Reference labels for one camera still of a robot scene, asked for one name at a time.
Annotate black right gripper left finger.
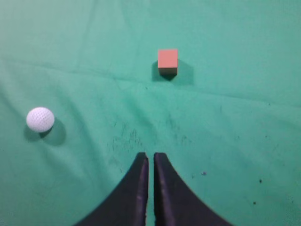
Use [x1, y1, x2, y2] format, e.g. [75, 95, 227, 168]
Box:
[76, 153, 149, 226]

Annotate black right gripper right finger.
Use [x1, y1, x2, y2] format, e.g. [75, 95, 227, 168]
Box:
[154, 153, 231, 226]

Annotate orange cube block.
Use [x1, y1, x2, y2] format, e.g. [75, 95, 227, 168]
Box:
[158, 49, 178, 75]

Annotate green table cloth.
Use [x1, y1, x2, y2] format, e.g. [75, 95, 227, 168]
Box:
[0, 0, 301, 226]

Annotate white golf ball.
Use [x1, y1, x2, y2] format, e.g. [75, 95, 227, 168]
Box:
[26, 107, 55, 133]

